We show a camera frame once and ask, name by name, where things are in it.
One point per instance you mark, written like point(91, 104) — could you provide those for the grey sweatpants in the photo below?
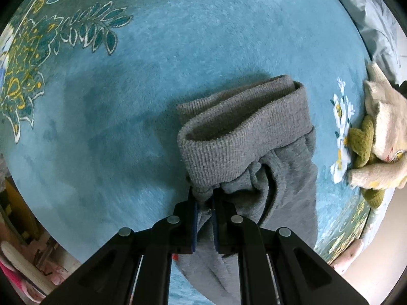
point(244, 133)

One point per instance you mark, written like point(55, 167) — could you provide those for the blue-grey floral duvet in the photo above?
point(378, 22)

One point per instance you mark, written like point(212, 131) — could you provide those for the olive green knitted sweater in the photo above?
point(362, 146)

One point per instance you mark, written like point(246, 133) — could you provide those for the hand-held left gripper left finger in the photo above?
point(193, 225)

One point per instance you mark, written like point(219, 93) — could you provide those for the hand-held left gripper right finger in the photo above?
point(217, 225)

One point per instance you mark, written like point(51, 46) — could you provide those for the teal floral bed blanket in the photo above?
point(159, 70)

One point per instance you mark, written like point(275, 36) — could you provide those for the pink slipper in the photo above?
point(19, 279)

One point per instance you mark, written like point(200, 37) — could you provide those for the pink dotted cloth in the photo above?
point(348, 254)

